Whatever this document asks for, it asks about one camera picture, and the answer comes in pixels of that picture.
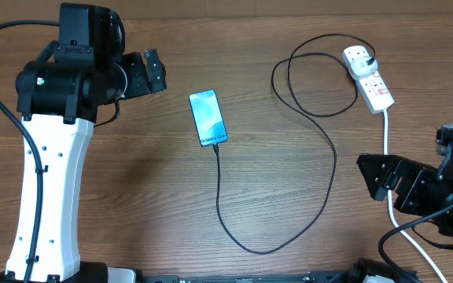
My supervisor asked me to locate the blue Galaxy smartphone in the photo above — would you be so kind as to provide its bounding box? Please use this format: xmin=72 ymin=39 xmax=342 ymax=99
xmin=189 ymin=90 xmax=228 ymax=147

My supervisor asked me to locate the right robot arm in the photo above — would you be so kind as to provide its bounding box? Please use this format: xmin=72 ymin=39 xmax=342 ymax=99
xmin=357 ymin=152 xmax=453 ymax=281

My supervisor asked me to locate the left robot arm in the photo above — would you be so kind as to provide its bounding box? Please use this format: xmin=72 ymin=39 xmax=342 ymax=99
xmin=0 ymin=3 xmax=167 ymax=283

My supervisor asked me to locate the white USB charger plug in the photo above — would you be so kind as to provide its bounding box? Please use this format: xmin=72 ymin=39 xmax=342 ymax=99
xmin=349 ymin=57 xmax=378 ymax=80

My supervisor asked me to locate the white power strip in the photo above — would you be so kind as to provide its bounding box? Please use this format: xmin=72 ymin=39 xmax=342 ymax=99
xmin=342 ymin=46 xmax=394 ymax=114

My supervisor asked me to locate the white power strip cord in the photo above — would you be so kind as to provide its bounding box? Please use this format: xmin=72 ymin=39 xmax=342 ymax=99
xmin=382 ymin=109 xmax=450 ymax=283

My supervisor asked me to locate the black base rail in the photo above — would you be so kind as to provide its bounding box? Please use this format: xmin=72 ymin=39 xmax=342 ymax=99
xmin=131 ymin=270 xmax=420 ymax=283

